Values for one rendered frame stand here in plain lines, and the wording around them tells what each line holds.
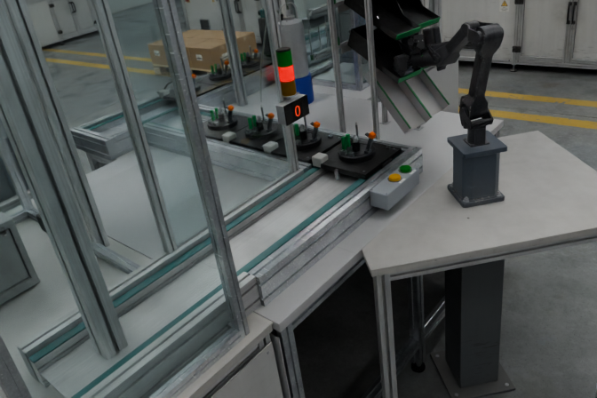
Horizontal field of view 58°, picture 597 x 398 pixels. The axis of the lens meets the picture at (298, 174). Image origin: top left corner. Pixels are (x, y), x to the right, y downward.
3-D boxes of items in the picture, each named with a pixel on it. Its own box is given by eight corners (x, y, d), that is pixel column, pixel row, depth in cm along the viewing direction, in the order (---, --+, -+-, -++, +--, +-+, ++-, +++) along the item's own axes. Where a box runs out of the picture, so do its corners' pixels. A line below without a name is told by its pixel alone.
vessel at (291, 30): (314, 72, 287) (306, -1, 270) (298, 80, 278) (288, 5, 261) (295, 69, 296) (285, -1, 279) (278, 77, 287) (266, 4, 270)
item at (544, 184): (658, 223, 164) (660, 215, 163) (370, 278, 158) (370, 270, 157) (537, 136, 226) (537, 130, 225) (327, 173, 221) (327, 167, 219)
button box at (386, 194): (419, 183, 190) (419, 167, 187) (387, 210, 177) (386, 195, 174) (402, 179, 194) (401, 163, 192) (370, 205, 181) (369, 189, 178)
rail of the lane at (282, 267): (423, 171, 206) (422, 146, 201) (265, 306, 149) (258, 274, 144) (409, 168, 209) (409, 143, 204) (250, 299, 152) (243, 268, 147)
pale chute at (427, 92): (443, 109, 224) (449, 104, 221) (423, 120, 217) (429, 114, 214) (404, 57, 230) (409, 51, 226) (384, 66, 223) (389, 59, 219)
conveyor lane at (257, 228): (401, 173, 206) (401, 150, 202) (249, 298, 152) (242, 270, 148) (342, 159, 224) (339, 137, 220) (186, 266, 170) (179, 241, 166)
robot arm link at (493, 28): (506, 27, 154) (493, 19, 159) (484, 32, 153) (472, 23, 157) (486, 120, 175) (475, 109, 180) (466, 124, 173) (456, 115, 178)
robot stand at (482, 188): (505, 200, 180) (508, 147, 171) (463, 208, 179) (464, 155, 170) (486, 180, 193) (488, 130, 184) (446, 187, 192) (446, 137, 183)
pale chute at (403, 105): (425, 123, 215) (432, 116, 211) (404, 133, 208) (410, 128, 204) (386, 67, 220) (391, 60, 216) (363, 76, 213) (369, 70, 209)
